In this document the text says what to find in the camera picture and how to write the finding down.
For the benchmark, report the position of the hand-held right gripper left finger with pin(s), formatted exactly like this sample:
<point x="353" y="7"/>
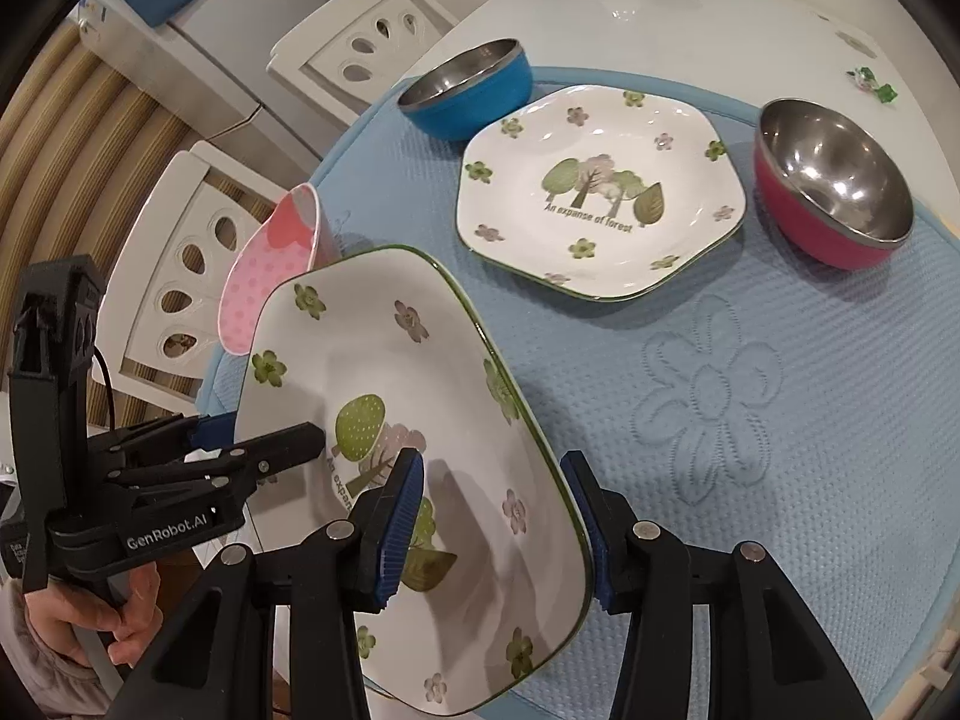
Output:
<point x="397" y="525"/>

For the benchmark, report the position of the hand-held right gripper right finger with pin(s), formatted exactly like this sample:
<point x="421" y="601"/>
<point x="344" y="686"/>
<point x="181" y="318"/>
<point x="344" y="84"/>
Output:
<point x="586" y="532"/>

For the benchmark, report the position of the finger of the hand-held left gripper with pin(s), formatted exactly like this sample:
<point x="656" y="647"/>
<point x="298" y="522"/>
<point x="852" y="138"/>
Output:
<point x="289" y="446"/>
<point x="214" y="431"/>

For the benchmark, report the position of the white floral ceramic plate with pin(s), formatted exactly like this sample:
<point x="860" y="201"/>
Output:
<point x="600" y="187"/>
<point x="420" y="390"/>

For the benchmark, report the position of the pink polka dot bowl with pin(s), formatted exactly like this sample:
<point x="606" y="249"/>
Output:
<point x="262" y="285"/>

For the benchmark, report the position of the blue steel bowl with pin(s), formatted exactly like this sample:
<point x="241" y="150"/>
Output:
<point x="480" y="101"/>

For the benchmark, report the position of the red steel bowl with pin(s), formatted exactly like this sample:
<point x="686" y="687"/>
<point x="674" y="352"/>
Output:
<point x="825" y="187"/>

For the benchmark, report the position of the person's left hand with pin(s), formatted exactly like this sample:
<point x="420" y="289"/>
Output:
<point x="75" y="619"/>

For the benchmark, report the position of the white wooden chair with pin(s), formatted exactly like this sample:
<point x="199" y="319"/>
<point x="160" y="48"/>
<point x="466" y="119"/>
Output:
<point x="360" y="37"/>
<point x="187" y="292"/>

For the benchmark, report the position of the blue quilted table mat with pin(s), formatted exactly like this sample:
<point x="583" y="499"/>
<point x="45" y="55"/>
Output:
<point x="712" y="405"/>

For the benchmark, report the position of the green wrapped candy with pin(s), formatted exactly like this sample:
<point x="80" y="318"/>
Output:
<point x="874" y="82"/>

